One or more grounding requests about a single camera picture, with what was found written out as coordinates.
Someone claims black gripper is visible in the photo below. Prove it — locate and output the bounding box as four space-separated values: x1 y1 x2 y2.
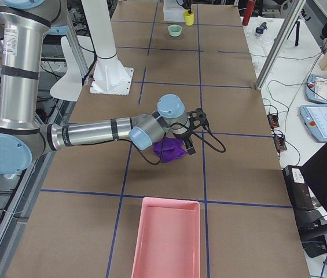
172 127 195 155

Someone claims yellow plastic cup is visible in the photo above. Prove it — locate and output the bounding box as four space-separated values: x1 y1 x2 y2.
183 10 194 26

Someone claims purple cloth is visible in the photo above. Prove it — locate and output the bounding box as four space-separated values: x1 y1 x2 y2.
153 137 188 163

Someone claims mint green bowl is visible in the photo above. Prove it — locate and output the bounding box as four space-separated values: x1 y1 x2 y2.
167 24 182 37

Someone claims clear white plastic box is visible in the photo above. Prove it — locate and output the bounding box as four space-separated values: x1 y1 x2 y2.
163 0 186 23

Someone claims black power box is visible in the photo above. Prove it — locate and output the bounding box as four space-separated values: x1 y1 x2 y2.
282 165 321 211

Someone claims red bottle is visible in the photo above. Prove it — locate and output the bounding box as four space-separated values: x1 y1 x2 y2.
242 0 256 26

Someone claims clear crumpled plastic wrap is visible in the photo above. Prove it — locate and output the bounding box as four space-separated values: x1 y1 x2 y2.
244 17 274 45

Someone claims folded dark blue umbrella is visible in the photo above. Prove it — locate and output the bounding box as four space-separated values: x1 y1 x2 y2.
255 21 267 35

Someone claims orange black connector block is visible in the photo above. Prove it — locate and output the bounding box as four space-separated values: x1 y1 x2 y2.
267 114 280 129

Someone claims pink plastic bin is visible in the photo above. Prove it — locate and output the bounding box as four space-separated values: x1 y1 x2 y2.
131 197 200 277

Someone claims near blue teach pendant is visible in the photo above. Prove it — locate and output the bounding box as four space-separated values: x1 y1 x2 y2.
299 104 327 142

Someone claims blue teach pendant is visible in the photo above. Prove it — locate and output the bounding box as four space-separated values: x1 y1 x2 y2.
306 74 327 104
299 104 327 142

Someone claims far blue teach pendant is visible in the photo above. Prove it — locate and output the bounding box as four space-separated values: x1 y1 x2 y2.
306 74 327 104

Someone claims wrist black camera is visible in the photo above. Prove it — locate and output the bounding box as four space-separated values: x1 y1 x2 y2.
188 108 210 131

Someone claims white pedestal column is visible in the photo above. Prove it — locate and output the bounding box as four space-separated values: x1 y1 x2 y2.
82 0 134 96

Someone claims aluminium frame post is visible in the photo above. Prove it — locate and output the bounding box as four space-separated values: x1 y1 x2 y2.
255 0 306 90

